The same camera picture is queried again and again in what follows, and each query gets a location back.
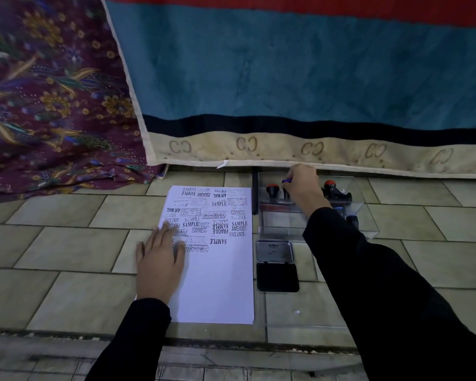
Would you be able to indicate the clear acrylic stamp tray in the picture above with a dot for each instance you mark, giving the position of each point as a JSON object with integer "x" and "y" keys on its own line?
{"x": 277, "y": 222}

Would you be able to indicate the person's right fingers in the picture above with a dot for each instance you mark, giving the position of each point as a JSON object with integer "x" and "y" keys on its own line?
{"x": 295, "y": 182}

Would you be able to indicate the person's left little finger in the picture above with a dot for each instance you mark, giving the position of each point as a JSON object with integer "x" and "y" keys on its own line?
{"x": 139, "y": 253}

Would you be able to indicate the blue and black rubber stamp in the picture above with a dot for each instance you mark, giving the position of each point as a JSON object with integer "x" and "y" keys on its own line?
{"x": 351, "y": 218}

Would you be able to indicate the white stamped paper sheet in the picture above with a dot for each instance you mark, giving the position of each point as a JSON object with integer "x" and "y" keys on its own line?
{"x": 218, "y": 273}

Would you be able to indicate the person's left forearm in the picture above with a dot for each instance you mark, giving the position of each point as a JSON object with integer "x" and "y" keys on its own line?
{"x": 137, "y": 341}

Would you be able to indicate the black stick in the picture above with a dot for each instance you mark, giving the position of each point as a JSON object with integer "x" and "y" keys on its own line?
{"x": 255, "y": 194}

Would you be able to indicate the open black ink pad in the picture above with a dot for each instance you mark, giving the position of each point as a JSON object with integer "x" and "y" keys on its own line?
{"x": 277, "y": 265}

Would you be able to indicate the blue and red bordered blanket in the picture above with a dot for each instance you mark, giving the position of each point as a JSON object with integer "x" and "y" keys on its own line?
{"x": 301, "y": 75}

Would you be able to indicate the person's left middle finger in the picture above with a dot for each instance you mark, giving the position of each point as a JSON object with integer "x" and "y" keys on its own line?
{"x": 158, "y": 238}

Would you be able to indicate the blue-topped rubber stamp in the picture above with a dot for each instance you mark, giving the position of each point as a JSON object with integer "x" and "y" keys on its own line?
{"x": 287, "y": 181}

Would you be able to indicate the red and black rubber stamp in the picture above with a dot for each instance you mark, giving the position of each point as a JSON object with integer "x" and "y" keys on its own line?
{"x": 271, "y": 191}
{"x": 333, "y": 189}

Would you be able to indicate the person's right forearm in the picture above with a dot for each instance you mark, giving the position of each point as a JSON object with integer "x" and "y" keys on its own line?
{"x": 388, "y": 301}

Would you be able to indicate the person's left thumb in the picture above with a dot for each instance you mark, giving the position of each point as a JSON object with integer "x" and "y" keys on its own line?
{"x": 180, "y": 251}

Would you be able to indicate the purple floral cloth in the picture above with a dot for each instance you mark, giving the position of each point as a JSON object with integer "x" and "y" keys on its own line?
{"x": 55, "y": 99}

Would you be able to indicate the person's right hand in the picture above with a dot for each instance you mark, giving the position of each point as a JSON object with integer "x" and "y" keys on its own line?
{"x": 306, "y": 190}

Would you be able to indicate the person's left hand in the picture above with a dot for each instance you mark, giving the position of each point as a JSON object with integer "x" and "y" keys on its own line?
{"x": 158, "y": 269}

